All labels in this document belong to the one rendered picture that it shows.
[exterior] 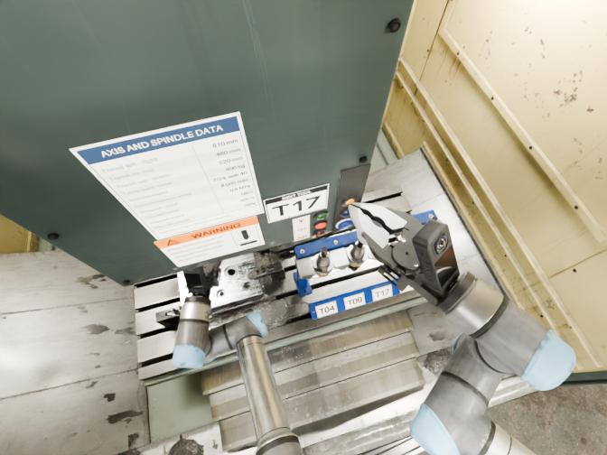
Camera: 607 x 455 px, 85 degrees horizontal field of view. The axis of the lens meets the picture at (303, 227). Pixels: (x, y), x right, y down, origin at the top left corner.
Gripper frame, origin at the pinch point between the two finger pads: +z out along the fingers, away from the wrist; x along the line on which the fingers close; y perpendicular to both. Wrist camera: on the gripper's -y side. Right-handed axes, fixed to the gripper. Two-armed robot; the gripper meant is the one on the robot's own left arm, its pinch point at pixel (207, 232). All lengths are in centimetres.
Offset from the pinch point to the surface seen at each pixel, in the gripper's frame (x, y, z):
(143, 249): 5.0, -39.3, -21.3
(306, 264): 28.3, 10.9, -5.3
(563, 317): 111, 27, -16
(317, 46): 31, -66, -13
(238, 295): 3.5, 33.2, -9.5
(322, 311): 34, 39, -13
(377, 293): 54, 39, -6
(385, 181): 66, 57, 57
